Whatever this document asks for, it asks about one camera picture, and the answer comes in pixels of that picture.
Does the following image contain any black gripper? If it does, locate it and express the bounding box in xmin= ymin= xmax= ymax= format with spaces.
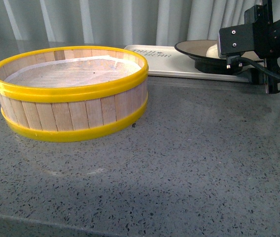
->
xmin=243 ymin=0 xmax=280 ymax=94

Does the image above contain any white steamed bun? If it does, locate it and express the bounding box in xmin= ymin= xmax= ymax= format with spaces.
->
xmin=206 ymin=43 xmax=220 ymax=59

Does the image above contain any beige plate with black rim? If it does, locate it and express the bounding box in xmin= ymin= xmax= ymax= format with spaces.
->
xmin=175 ymin=40 xmax=249 ymax=75

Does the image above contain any white bear-print tray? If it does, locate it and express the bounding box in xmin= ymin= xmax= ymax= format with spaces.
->
xmin=125 ymin=45 xmax=249 ymax=83

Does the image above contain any white steamer liner cloth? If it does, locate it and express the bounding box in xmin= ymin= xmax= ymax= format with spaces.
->
xmin=5 ymin=55 xmax=141 ymax=88

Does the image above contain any grey pleated curtain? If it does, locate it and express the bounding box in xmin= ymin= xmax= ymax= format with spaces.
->
xmin=0 ymin=0 xmax=280 ymax=47

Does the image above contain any yellow-rimmed bamboo steamer basket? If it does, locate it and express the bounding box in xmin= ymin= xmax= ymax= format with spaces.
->
xmin=0 ymin=46 xmax=149 ymax=142

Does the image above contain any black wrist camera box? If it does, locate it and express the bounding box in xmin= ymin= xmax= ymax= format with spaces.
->
xmin=217 ymin=24 xmax=254 ymax=58

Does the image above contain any black camera cable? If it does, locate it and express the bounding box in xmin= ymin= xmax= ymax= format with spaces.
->
xmin=225 ymin=55 xmax=280 ymax=84

